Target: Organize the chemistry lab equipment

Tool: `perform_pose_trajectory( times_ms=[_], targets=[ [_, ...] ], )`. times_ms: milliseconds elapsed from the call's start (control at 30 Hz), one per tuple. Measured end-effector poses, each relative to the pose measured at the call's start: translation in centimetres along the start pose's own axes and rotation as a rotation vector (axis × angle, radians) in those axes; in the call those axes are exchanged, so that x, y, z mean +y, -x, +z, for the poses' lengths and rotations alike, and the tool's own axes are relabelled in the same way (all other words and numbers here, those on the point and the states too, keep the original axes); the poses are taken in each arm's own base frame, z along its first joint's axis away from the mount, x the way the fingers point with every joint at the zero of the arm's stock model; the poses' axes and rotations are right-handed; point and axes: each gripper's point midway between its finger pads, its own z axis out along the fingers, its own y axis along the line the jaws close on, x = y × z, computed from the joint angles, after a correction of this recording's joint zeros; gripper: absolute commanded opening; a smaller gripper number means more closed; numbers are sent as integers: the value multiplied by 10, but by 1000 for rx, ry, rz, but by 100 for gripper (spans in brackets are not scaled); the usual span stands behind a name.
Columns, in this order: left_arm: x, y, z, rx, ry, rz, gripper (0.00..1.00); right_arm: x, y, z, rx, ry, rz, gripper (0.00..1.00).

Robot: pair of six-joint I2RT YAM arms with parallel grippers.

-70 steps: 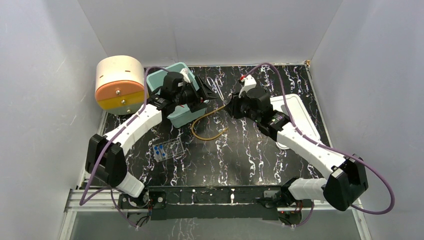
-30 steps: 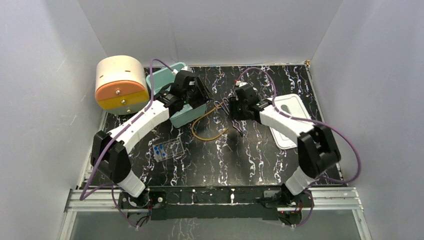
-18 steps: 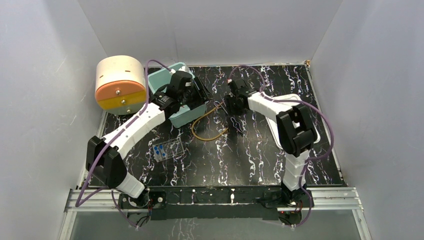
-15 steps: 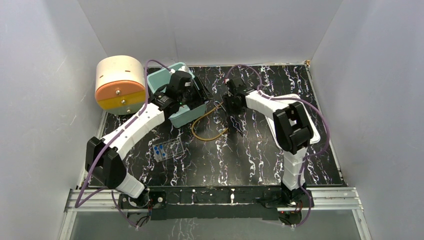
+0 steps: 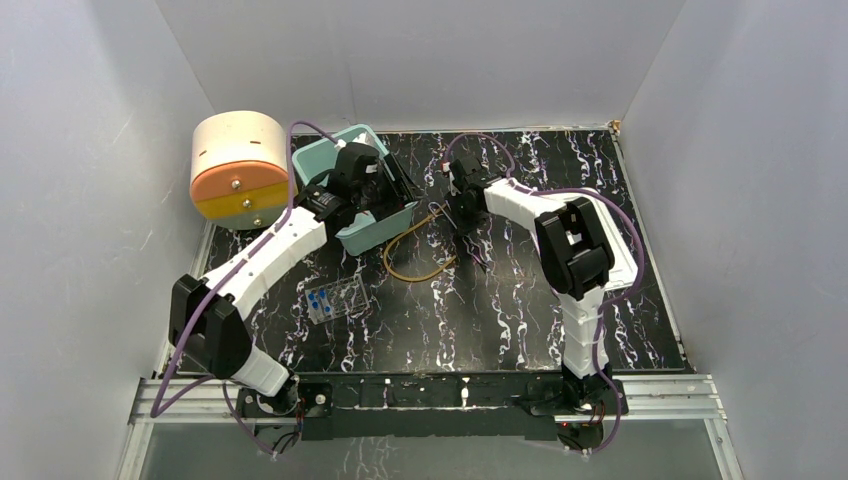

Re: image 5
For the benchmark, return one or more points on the teal plastic bin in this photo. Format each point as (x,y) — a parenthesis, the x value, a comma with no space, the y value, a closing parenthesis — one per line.
(312,164)

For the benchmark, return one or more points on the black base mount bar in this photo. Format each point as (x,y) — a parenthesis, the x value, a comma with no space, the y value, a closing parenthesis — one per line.
(534,405)

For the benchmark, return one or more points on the blue capped tube in rack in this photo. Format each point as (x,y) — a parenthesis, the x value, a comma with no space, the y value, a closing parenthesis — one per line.
(315,309)

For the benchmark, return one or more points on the clear test tube rack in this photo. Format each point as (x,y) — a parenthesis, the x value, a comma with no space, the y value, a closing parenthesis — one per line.
(341,298)

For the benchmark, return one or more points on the tan rubber band loop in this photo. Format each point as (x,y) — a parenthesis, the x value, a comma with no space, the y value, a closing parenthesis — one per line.
(399,250)

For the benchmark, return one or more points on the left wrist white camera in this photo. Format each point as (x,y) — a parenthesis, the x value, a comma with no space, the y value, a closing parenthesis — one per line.
(361,134)

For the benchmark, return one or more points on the aluminium frame rail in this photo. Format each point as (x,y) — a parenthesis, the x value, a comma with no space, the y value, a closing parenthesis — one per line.
(645,397)

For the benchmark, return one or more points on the white plastic bin lid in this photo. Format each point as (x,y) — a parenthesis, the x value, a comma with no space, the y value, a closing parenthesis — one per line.
(624,271)

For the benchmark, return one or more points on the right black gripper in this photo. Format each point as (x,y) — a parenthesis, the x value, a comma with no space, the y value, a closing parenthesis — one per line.
(463,225)

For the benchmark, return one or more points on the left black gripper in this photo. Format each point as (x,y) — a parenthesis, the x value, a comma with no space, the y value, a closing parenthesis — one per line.
(392,187)

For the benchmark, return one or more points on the white orange yellow cylinder device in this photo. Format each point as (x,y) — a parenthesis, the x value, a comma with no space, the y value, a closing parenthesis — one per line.
(239,177)

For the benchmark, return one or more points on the metal tongs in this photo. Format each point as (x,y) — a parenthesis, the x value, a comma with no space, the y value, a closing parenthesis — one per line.
(463,244)

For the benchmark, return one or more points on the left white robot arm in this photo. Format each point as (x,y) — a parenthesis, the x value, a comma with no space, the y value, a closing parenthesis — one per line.
(207,314)

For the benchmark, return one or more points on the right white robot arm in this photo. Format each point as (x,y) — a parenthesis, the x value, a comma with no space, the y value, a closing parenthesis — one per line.
(575,253)

